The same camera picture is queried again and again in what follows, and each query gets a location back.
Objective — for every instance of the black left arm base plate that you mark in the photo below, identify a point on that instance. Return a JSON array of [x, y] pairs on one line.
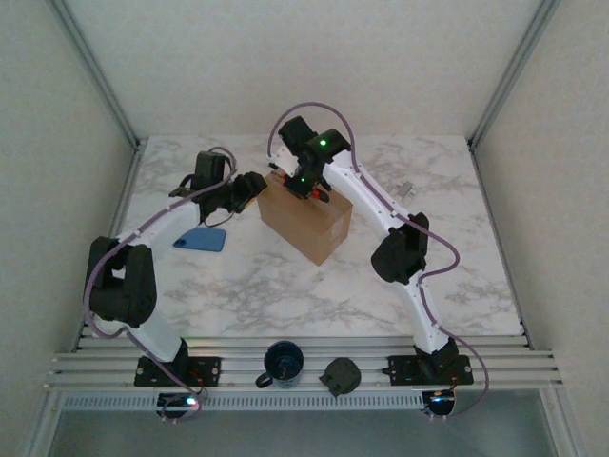
[[209, 369]]

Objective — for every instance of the aluminium left corner post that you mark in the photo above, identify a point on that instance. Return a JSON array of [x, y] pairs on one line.
[[99, 71]]

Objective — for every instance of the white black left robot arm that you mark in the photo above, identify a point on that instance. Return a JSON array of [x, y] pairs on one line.
[[157, 228]]

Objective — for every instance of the right controller board with LED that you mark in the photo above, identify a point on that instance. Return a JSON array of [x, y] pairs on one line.
[[440, 397]]

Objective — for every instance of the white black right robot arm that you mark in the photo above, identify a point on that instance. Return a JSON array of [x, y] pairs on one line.
[[366, 195]]

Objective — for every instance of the dark blue mug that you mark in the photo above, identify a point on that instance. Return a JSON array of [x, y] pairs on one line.
[[285, 364]]

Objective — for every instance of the aluminium corner post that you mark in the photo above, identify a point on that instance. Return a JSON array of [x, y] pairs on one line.
[[514, 71], [99, 71]]

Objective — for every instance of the controller board with led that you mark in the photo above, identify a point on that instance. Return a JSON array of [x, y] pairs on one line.
[[440, 397], [185, 401]]

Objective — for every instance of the blue smartphone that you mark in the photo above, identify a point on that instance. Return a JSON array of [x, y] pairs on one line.
[[207, 240]]

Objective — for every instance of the aluminium right corner post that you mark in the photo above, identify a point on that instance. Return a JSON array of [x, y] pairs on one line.
[[514, 71]]

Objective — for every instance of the aluminium rail frame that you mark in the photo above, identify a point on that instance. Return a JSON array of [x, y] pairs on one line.
[[238, 350]]

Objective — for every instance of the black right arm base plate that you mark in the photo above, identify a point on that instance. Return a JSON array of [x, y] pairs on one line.
[[404, 371]]

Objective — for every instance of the brown cardboard express box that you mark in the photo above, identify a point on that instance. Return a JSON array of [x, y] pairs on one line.
[[304, 228]]

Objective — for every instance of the left controller board with LED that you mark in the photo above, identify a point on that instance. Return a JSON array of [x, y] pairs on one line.
[[185, 401]]

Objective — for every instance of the aluminium right table side rail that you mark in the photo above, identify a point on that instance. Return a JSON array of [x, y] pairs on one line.
[[497, 228]]

